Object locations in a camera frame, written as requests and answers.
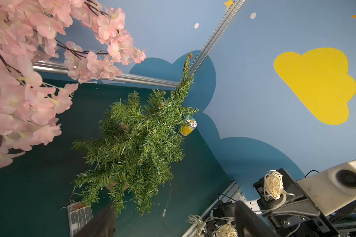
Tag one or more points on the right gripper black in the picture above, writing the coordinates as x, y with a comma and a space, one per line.
293, 214

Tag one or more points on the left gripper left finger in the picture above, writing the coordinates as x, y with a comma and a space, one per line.
102, 225

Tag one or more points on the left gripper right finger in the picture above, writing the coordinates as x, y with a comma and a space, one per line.
248, 224

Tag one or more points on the string lights with wicker balls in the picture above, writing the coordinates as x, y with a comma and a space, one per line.
227, 225

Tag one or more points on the small green christmas tree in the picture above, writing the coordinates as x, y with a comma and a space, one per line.
139, 142

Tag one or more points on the pink cherry blossom tree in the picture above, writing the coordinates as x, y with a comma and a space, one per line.
94, 40

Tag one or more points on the clear plastic battery box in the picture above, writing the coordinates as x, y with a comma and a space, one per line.
79, 215

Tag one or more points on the yellow labelled tin can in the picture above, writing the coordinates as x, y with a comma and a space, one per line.
189, 127

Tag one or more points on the front aluminium rail bed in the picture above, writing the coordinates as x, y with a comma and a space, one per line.
230, 195

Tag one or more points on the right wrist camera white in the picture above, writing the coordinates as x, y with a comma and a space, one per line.
331, 189

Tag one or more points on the aluminium frame right post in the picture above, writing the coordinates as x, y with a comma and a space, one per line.
216, 35

